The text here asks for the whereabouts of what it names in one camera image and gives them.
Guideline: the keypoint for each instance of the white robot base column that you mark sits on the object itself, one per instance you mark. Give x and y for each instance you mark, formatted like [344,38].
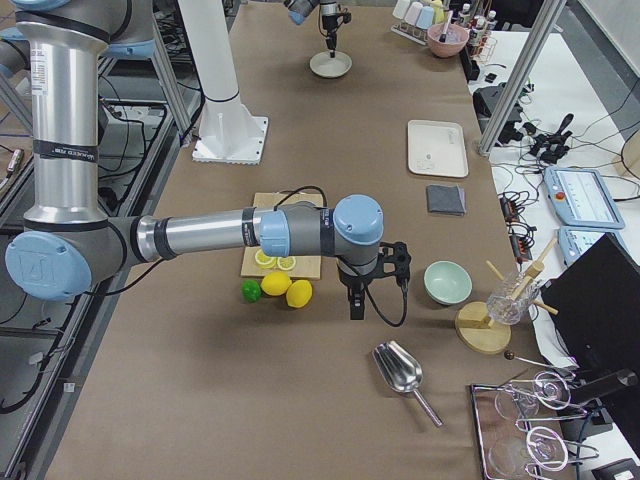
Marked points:
[228,132]

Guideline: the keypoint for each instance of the chrome wire glass rack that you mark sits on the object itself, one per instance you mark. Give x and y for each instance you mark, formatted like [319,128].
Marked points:
[517,424]

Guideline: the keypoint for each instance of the mint white upturned cup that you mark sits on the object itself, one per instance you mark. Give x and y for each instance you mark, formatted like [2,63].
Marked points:
[400,9]

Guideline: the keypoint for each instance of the clear cut glass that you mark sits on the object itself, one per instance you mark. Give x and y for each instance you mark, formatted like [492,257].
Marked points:
[511,299]

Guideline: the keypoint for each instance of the pink ribbed bowl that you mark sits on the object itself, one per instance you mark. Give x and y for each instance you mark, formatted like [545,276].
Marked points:
[456,39]

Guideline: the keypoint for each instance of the round yellow lemon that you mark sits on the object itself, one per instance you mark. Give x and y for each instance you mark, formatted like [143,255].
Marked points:
[276,283]

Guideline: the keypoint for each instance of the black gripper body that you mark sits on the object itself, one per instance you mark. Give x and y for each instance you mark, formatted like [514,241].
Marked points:
[351,278]
[329,23]

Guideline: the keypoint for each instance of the upper lemon slice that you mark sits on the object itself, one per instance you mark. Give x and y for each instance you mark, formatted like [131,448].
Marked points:
[263,260]

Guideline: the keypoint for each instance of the white rabbit tray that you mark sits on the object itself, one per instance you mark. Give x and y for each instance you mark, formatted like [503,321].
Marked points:
[436,148]

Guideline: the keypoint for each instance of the pale pink upturned cup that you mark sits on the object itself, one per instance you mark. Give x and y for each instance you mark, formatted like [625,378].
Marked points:
[413,13]

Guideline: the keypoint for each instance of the lower lemon slice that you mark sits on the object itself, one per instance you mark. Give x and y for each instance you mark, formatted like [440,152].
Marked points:
[286,263]

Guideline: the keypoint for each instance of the steel scoop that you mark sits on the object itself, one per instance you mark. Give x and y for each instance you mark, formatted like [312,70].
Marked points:
[403,374]

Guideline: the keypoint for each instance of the black muddler in bowl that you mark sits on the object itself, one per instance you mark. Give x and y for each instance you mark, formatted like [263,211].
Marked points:
[445,27]

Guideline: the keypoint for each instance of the light blue upturned cup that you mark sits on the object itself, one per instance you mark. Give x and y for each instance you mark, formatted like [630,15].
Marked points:
[425,17]

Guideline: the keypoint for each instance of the copper wire bottle rack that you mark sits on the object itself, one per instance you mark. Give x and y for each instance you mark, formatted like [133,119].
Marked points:
[481,45]

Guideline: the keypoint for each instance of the blue teach pendant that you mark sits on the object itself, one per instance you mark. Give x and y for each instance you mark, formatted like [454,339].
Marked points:
[574,241]
[580,198]

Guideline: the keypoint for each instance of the black monitor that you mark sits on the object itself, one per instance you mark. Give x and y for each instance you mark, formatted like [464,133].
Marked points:
[597,298]

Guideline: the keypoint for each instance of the mint green bowl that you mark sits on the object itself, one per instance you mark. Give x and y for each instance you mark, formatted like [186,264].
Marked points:
[447,283]

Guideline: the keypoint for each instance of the round white plate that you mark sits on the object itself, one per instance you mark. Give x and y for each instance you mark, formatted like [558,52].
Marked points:
[330,64]

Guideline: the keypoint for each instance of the oval yellow lemon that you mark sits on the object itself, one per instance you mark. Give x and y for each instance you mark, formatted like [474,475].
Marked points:
[299,293]

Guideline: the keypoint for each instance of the aluminium frame post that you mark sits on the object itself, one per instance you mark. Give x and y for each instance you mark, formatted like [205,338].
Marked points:
[541,29]

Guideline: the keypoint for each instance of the lemon slice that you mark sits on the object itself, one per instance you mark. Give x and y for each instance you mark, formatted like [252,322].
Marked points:
[263,260]
[286,263]

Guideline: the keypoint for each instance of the green lime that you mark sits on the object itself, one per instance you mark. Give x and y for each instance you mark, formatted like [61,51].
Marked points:
[251,290]

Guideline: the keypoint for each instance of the grey folded cloth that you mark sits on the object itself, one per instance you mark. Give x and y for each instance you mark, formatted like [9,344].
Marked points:
[447,200]

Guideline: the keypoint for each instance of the wooden glass stand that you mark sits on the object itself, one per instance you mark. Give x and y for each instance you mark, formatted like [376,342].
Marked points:
[474,325]

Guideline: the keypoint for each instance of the white wire cup rack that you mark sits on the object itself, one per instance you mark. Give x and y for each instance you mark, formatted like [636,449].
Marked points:
[410,32]

